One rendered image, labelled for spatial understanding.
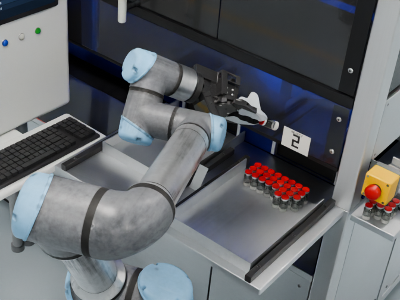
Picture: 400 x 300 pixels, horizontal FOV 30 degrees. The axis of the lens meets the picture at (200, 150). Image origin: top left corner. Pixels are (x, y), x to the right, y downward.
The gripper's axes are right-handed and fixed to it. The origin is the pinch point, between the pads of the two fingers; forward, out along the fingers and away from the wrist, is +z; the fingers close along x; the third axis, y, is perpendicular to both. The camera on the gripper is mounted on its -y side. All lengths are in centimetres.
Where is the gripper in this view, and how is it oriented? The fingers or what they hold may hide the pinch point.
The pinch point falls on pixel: (258, 121)
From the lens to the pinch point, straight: 173.7
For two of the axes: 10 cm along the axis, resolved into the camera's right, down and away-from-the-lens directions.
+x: -5.9, 2.9, 7.6
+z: 8.1, 2.7, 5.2
